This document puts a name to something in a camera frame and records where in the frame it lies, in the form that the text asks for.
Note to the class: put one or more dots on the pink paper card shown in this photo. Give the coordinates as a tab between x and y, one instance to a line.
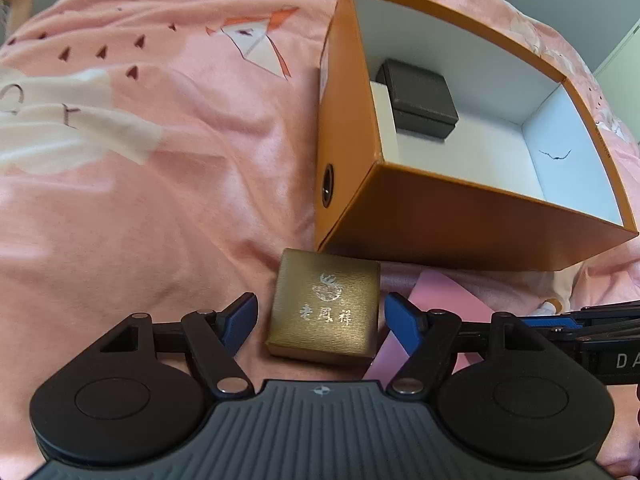
440	295

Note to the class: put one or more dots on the pink printed blanket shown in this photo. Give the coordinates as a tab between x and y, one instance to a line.
175	185

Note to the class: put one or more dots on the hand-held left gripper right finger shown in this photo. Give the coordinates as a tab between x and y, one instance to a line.
400	320

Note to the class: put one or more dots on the dark grey box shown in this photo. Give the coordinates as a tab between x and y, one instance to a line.
420	100

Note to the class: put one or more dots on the gold gift box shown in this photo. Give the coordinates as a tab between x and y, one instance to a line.
320	332

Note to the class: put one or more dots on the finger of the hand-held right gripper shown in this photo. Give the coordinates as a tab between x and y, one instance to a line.
600	314

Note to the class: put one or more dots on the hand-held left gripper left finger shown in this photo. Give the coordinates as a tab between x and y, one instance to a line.
242	317

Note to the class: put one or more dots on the white box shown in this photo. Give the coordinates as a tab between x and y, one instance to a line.
384	120

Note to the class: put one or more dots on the orange cardboard box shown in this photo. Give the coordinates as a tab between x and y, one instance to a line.
450	210

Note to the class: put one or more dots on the white cabinet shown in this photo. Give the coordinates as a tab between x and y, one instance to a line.
620	65

